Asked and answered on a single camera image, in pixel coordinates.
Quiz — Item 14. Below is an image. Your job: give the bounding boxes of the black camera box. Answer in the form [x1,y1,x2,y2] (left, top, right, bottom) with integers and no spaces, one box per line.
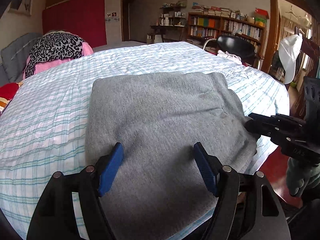
[303,76,320,125]

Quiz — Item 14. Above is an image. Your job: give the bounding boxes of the desk top shelf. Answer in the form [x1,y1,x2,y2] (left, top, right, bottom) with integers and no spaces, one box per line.
[158,0,188,27]

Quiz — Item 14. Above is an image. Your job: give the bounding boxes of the dark wooden desk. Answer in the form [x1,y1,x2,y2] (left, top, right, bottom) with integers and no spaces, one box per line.
[150,25,187,43]

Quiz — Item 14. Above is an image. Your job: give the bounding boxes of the framed wall picture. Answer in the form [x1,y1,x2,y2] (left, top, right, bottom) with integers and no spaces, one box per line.
[9,0,33,16]

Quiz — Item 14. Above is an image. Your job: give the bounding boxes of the white cap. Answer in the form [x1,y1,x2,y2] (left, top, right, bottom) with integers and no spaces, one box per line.
[278,34,303,85]

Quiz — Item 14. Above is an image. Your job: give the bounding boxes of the red patterned pillow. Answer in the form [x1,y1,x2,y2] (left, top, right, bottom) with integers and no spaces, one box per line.
[0,81,23,114]

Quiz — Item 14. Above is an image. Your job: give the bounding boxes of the wooden bookshelf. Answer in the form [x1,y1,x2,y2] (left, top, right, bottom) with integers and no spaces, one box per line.
[187,12,265,54]

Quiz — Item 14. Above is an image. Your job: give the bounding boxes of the red wardrobe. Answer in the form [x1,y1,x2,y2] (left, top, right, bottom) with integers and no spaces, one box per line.
[42,0,119,48]

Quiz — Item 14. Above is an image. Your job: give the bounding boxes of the leopard print garment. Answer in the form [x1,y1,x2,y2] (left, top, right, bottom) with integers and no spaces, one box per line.
[24,31,85,78]

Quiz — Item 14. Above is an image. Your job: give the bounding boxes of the white cloth on chair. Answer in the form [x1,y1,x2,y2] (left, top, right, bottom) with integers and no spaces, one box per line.
[217,50,242,64]

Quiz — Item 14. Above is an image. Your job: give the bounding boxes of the grey sweatpants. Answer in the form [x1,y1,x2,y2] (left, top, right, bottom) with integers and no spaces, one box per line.
[85,72,257,239]

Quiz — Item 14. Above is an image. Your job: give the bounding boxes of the plaid bed sheet mattress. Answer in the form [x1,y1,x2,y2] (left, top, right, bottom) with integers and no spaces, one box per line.
[0,41,291,240]

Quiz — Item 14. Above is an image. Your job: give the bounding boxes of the black chair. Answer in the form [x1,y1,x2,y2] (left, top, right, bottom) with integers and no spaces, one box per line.
[202,35,264,67]

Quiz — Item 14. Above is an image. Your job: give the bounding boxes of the grey padded headboard cushion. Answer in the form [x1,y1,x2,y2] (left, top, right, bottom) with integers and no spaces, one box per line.
[0,33,42,86]

